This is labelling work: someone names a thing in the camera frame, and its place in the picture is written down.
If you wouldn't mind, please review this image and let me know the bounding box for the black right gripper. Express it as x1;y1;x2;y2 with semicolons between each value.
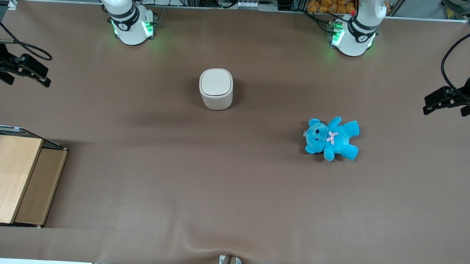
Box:
0;47;54;88

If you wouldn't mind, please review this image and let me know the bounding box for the white trash can lid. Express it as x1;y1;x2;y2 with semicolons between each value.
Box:
199;68;235;99

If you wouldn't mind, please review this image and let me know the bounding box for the white lidded trash bin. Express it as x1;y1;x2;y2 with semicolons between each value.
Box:
198;68;235;112

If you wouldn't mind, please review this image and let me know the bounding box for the light wooden shelf board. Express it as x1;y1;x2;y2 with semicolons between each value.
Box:
0;135;44;226

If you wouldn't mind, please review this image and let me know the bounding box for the dark wooden shelf board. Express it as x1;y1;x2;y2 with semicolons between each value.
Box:
14;147;69;227

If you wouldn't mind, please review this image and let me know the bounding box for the blue teddy bear plush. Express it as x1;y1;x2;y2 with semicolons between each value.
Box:
303;114;362;164

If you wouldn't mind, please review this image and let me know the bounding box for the orange plush toys pile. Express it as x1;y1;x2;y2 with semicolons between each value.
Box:
306;0;358;16

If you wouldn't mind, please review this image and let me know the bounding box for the brown table cover cloth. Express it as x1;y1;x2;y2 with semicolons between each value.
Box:
0;0;470;264

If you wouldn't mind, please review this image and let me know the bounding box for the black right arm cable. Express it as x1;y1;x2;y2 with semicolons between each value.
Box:
0;1;57;62

